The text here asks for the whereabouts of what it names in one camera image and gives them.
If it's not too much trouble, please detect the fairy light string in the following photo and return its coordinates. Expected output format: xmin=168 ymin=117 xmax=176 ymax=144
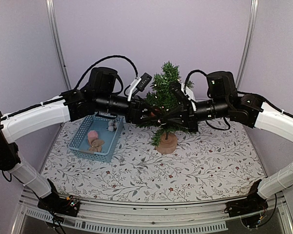
xmin=148 ymin=77 xmax=184 ymax=125

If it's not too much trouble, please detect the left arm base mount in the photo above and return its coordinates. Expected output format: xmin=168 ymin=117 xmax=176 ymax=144
xmin=38 ymin=179 xmax=80 ymax=217

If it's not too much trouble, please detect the floral table mat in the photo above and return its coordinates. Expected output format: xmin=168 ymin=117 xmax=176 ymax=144
xmin=41 ymin=119 xmax=266 ymax=203

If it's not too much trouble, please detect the beige burlap bow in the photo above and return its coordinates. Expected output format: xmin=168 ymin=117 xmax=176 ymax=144
xmin=88 ymin=139 xmax=105 ymax=153

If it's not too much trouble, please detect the left aluminium frame post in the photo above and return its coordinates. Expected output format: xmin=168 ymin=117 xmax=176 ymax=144
xmin=45 ymin=0 xmax=71 ymax=90

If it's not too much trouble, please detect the small green christmas tree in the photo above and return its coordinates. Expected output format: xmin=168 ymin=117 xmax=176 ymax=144
xmin=137 ymin=61 xmax=188 ymax=146

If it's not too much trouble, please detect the wooden tree base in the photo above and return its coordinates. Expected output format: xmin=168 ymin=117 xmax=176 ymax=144
xmin=155 ymin=133 xmax=177 ymax=155

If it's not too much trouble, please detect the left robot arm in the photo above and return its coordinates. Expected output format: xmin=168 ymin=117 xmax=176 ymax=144
xmin=0 ymin=67 xmax=152 ymax=212

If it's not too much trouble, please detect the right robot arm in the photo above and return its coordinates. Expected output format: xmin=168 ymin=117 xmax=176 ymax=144
xmin=162 ymin=71 xmax=293 ymax=143

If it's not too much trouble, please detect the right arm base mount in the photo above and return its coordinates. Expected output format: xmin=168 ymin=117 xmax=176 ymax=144
xmin=224 ymin=179 xmax=268 ymax=229

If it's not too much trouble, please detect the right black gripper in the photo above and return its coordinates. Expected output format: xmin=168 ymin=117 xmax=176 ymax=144
xmin=162 ymin=97 xmax=230 ymax=133

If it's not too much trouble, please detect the light blue plastic basket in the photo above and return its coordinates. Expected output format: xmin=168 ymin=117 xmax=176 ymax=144
xmin=68 ymin=114 xmax=124 ymax=162

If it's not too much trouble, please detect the pink pompom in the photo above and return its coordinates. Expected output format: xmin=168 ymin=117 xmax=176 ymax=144
xmin=87 ymin=130 xmax=99 ymax=140

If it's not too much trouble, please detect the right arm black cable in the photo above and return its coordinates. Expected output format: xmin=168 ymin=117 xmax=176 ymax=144
xmin=184 ymin=70 xmax=208 ymax=85

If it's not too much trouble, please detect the white cotton boll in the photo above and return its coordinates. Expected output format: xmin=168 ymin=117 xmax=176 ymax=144
xmin=107 ymin=120 xmax=118 ymax=132

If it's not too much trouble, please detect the front aluminium rail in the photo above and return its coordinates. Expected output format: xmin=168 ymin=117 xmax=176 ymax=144
xmin=11 ymin=189 xmax=293 ymax=234

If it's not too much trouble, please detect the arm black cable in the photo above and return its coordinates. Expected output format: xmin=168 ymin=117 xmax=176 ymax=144
xmin=184 ymin=70 xmax=208 ymax=85
xmin=74 ymin=55 xmax=140 ymax=91

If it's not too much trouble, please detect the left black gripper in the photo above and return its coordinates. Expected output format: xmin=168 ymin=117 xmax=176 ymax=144
xmin=95 ymin=92 xmax=162 ymax=124

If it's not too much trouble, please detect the dark red bauble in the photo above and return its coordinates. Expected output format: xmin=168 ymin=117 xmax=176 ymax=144
xmin=149 ymin=108 xmax=162 ymax=117

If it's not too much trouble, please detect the right aluminium frame post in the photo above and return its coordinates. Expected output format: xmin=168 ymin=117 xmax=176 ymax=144
xmin=236 ymin=0 xmax=259 ymax=89

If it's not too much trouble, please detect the aluminium frame post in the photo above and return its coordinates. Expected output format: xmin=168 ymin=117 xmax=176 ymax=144
xmin=45 ymin=0 xmax=71 ymax=90
xmin=236 ymin=0 xmax=259 ymax=89

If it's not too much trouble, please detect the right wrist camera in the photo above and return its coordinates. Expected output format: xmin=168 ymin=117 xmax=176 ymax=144
xmin=169 ymin=82 xmax=188 ymax=104

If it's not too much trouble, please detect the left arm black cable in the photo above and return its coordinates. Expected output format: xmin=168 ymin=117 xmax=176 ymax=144
xmin=74 ymin=55 xmax=140 ymax=91

